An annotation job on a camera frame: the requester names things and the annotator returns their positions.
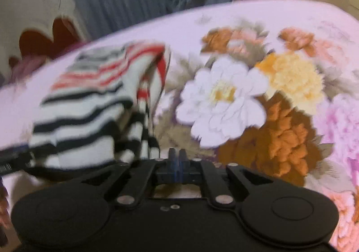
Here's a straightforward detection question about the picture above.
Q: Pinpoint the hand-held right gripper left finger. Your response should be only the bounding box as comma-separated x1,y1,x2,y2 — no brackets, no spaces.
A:
80,148,178,209

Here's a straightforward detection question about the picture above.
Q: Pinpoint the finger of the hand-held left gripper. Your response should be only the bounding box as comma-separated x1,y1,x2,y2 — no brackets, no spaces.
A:
0,144,32,175

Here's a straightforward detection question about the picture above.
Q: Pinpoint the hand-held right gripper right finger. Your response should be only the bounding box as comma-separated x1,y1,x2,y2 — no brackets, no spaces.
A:
177,149,275,209

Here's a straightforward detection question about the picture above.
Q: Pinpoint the white red black striped sweater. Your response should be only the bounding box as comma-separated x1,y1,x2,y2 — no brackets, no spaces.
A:
27,40,172,172

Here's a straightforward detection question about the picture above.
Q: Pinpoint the pink floral bed sheet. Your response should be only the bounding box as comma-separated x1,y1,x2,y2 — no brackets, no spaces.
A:
0,0,359,252

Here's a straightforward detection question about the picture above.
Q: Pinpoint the white and red headboard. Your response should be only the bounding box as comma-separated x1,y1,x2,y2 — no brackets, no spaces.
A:
7,15,88,73

